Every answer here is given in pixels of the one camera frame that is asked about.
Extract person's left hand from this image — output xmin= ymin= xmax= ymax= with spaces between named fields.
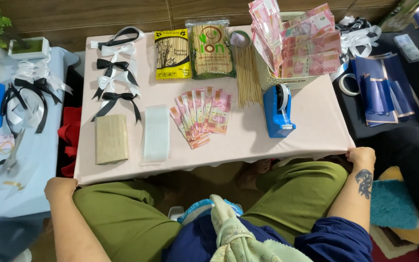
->
xmin=44 ymin=177 xmax=79 ymax=205

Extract person's right hand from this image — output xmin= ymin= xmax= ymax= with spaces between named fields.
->
xmin=346 ymin=147 xmax=377 ymax=172

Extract pink tablecloth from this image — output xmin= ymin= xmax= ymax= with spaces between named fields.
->
xmin=73 ymin=25 xmax=356 ymax=186

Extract teal fluffy cushion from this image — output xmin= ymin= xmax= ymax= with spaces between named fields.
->
xmin=370 ymin=180 xmax=419 ymax=230

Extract white tape roll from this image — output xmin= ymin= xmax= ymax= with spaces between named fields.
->
xmin=338 ymin=73 xmax=361 ymax=97

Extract stack of navy wrapping sheets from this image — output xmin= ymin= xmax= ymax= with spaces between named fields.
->
xmin=351 ymin=52 xmax=419 ymax=127

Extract blue tape dispenser with roll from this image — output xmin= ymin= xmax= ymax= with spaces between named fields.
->
xmin=263 ymin=83 xmax=297 ymax=139

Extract person's navy shirt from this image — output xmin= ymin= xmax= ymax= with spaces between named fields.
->
xmin=161 ymin=215 xmax=374 ymax=262

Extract patterned rug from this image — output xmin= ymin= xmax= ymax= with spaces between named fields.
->
xmin=369 ymin=224 xmax=419 ymax=260

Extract person's foot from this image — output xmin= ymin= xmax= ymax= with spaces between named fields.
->
xmin=236 ymin=158 xmax=273 ymax=190

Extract heap of white black ribbons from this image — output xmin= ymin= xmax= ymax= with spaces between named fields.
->
xmin=335 ymin=16 xmax=382 ymax=62

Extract bunch of banknotes on skewers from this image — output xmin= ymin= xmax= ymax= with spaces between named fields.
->
xmin=248 ymin=0 xmax=342 ymax=79

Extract white plastic basket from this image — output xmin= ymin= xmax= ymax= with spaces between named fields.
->
xmin=253 ymin=11 xmax=337 ymax=91

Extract bundle of loose bamboo skewers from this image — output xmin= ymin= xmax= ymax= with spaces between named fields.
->
xmin=234 ymin=43 xmax=264 ymax=109

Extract green cardboard box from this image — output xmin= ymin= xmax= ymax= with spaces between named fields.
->
xmin=378 ymin=0 xmax=419 ymax=33

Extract person's pale floral scarf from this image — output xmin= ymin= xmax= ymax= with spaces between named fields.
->
xmin=209 ymin=194 xmax=314 ymax=262

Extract fan of pink banknotes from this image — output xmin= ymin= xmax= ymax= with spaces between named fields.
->
xmin=169 ymin=86 xmax=233 ymax=150

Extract green tape roll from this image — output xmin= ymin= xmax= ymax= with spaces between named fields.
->
xmin=229 ymin=30 xmax=252 ymax=49

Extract blue frilled cloth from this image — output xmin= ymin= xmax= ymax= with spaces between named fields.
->
xmin=176 ymin=198 xmax=244 ymax=225

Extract green label bamboo skewer packet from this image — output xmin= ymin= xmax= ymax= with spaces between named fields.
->
xmin=185 ymin=18 xmax=236 ymax=80

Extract stack of clear plastic sleeves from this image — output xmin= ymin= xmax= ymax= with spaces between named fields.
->
xmin=141 ymin=104 xmax=171 ymax=163

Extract yellow bamboo skewer packet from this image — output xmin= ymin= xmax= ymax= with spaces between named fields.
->
xmin=154 ymin=29 xmax=193 ymax=81

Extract person's green trousers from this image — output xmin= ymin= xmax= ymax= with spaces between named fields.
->
xmin=72 ymin=159 xmax=349 ymax=262

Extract tan stack of wooden sticks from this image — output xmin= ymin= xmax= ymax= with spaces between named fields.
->
xmin=95 ymin=114 xmax=129 ymax=166

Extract long-tailed black ribbon bow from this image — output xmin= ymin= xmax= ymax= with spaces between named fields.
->
xmin=90 ymin=92 xmax=142 ymax=124

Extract large white ribbon bow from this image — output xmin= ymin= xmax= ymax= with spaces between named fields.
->
xmin=92 ymin=71 xmax=141 ymax=101

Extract small white ribbon bow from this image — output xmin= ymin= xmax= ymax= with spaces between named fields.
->
xmin=101 ymin=43 xmax=137 ymax=63

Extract short-tailed black ribbon bow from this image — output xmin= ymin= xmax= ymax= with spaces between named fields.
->
xmin=96 ymin=58 xmax=139 ymax=87

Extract black and white ribbon loop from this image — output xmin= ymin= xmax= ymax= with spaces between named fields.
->
xmin=90 ymin=26 xmax=145 ymax=51

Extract red cloth bag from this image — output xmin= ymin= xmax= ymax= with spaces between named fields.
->
xmin=57 ymin=106 xmax=83 ymax=178

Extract light blue tablecloth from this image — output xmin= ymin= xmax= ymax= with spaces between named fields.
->
xmin=0 ymin=46 xmax=80 ymax=219

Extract heap of white ribbon bows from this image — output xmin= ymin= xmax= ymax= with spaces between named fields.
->
xmin=12 ymin=59 xmax=74 ymax=96

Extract white planter with green plant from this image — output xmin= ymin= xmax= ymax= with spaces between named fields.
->
xmin=0 ymin=0 xmax=52 ymax=61

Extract gold paper strip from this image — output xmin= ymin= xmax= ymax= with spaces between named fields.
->
xmin=2 ymin=180 xmax=25 ymax=191

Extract grey handled scissors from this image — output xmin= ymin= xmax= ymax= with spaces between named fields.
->
xmin=0 ymin=128 xmax=26 ymax=177

